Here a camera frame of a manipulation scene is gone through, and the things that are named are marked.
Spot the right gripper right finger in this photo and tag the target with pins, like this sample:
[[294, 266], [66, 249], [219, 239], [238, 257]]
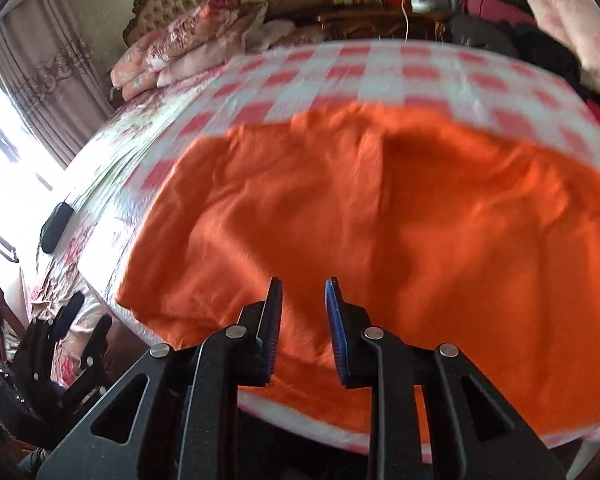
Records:
[[474, 432]]

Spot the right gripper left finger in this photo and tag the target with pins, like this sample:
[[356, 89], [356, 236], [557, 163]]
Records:
[[173, 414]]

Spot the orange pants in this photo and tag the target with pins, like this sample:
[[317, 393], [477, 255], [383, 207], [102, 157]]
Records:
[[440, 231]]

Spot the black pouch on bed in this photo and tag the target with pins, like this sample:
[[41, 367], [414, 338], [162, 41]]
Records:
[[54, 227]]

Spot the pink white checkered bed cover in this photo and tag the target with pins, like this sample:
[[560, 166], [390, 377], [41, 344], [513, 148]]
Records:
[[113, 180]]

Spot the beige patterned curtain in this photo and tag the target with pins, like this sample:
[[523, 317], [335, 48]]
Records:
[[50, 77]]

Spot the pink floral folded quilt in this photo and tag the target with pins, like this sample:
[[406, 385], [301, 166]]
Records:
[[203, 38]]

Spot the black clothes pile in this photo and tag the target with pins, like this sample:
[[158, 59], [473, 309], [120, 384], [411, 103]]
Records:
[[535, 47]]

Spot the dark wooden nightstand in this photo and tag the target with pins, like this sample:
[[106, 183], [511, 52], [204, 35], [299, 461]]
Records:
[[361, 23]]

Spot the maroon cushion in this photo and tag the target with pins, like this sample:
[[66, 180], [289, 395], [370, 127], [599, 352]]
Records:
[[495, 11]]

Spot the pink floral pillow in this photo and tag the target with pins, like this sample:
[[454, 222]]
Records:
[[576, 25]]

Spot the white charger with cable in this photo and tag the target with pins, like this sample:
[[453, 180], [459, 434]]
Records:
[[418, 7]]

